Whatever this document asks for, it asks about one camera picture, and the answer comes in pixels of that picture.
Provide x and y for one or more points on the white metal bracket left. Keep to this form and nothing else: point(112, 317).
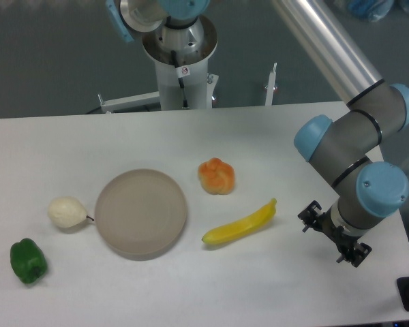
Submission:
point(128, 103)

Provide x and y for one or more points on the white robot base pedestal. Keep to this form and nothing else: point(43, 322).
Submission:
point(181, 55)

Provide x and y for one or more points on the green bell pepper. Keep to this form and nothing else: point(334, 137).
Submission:
point(28, 261)

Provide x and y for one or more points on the white metal post right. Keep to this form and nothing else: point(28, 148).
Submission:
point(271, 86)

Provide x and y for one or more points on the orange bread roll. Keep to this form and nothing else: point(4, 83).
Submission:
point(216, 177)

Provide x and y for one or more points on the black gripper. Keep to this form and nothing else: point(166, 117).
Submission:
point(350, 251)

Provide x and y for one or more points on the yellow banana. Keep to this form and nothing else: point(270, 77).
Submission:
point(242, 227)

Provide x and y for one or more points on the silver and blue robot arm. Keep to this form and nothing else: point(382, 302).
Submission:
point(368, 191)

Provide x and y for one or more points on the beige round plate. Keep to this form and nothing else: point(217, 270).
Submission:
point(141, 213)

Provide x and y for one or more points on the blue plastic bag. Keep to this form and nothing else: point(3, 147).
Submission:
point(369, 10)

